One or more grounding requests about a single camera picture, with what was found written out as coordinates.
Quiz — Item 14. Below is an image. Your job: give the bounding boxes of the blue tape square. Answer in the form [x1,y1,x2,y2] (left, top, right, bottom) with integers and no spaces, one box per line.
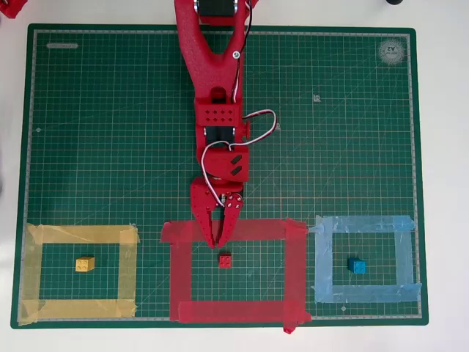
[309,214,423,304]

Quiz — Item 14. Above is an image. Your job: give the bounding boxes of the yellow tape square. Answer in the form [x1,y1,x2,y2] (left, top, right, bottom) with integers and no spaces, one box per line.
[18,222,141,326]

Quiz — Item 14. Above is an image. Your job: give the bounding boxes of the blue toy brick cube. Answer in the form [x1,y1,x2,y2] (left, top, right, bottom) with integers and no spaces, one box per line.
[347,257,367,275]

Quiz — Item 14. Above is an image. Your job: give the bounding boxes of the yellow toy brick cube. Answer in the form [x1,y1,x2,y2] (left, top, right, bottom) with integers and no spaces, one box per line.
[75,256,95,273]

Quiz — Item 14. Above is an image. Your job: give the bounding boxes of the red tape square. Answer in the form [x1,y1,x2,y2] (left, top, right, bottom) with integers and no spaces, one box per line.
[160,217,312,334]

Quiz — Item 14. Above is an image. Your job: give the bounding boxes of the black red white arm cable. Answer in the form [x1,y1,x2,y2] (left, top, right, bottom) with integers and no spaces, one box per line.
[232,0,256,103]

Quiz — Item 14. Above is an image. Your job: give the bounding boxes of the green cutting mat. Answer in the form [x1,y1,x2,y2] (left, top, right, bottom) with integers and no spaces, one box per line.
[10,23,429,330]

